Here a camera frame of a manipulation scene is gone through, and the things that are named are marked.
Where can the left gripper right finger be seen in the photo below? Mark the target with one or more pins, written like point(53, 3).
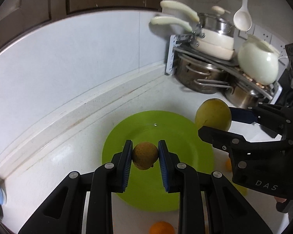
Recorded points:
point(207, 201)

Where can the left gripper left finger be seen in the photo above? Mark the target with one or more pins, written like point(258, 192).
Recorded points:
point(62, 210)

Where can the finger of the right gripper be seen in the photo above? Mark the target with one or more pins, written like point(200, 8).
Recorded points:
point(272, 118)
point(234, 144)

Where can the large green guava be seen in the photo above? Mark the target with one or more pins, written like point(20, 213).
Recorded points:
point(214, 113)

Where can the brown longan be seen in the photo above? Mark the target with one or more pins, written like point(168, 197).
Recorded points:
point(144, 155)

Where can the small orange tangerine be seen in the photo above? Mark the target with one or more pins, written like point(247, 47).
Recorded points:
point(228, 165)

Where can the white pot rack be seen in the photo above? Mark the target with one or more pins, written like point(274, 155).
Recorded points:
point(180, 44)

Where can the steel pot lower right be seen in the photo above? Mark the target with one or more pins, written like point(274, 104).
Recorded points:
point(242, 96)

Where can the white ceramic pot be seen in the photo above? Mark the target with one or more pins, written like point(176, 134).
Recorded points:
point(259, 60)

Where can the orange tangerine centre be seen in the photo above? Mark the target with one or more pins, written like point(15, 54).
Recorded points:
point(161, 227)

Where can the steel pot lower left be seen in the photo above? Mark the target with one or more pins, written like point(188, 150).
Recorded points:
point(200, 76)

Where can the white hanging ladle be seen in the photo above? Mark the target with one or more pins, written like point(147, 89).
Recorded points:
point(242, 19)

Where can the steel pot with lid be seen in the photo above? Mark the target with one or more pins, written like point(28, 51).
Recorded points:
point(210, 21)

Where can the wall power outlets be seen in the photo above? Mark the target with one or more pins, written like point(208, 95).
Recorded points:
point(265, 36)

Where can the cream saucepan with handle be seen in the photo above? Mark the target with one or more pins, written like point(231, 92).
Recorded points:
point(212, 44)

